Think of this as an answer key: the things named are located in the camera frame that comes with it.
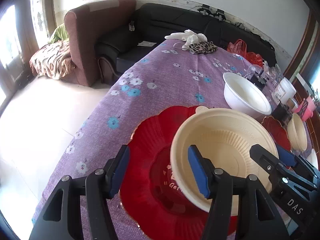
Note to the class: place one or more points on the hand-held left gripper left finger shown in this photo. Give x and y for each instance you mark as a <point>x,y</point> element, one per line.
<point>120,175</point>

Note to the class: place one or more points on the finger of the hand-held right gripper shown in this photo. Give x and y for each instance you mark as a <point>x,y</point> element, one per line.
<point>286,156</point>
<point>267,166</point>

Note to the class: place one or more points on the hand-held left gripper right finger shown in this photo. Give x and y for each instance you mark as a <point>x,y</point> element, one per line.
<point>197,172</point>

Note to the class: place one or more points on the cream ribbed plastic bowl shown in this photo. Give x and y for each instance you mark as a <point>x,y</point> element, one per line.
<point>225,140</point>
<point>297,132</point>

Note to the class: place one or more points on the small red plate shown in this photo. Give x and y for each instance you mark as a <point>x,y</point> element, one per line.
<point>275,132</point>

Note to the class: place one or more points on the white plastic bowl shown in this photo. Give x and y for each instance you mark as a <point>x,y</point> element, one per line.
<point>313,158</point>
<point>245,97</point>

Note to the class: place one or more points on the large red plate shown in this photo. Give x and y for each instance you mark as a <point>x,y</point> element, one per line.
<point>150,142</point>

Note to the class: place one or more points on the black jar with cork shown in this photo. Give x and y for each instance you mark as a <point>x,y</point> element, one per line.
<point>281,111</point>

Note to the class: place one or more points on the dark spotted phone stand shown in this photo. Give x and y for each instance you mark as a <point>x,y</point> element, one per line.
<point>303,106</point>

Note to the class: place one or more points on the pink knit-covered thermos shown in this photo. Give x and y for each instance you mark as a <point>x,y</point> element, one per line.
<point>310,107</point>

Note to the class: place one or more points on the white plastic jar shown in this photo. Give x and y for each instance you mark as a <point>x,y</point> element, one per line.
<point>285,88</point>

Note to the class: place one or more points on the black jar with clear lid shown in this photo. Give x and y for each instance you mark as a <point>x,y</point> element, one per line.
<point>258,80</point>

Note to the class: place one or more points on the clear plastic bag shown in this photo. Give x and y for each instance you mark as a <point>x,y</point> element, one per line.
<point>273,72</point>

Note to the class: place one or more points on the wooden brick-pattern partition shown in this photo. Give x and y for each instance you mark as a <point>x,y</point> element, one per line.
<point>297,60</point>

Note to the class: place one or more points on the purple floral tablecloth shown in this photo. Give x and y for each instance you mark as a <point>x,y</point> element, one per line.
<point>162,80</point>

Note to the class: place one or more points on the dark handbag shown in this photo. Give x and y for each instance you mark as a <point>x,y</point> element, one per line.
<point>107,72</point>

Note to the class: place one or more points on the red plastic bag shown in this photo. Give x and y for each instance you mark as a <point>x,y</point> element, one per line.
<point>240,47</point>

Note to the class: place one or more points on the leopard print pouch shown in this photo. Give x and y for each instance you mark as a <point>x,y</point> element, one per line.
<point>202,47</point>

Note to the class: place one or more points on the white paper sheet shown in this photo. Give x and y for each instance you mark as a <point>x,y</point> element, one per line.
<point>146,43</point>

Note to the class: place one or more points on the brown patterned blanket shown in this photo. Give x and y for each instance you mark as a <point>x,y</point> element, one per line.
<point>50,60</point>

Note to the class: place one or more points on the white gloves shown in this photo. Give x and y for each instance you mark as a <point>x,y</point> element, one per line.
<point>192,37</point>

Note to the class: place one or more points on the maroon armchair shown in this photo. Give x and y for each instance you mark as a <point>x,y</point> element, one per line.
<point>85,42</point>

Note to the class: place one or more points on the green cloth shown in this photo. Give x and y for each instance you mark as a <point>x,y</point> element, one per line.
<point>60,33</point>

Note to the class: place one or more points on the black leather sofa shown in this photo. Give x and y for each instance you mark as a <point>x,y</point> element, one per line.
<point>162,22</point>

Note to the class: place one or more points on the black clamp device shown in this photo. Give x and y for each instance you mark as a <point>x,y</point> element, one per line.
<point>220,14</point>
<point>205,9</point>

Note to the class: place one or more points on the wooden framed glass door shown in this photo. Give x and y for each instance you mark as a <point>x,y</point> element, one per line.
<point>23,37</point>

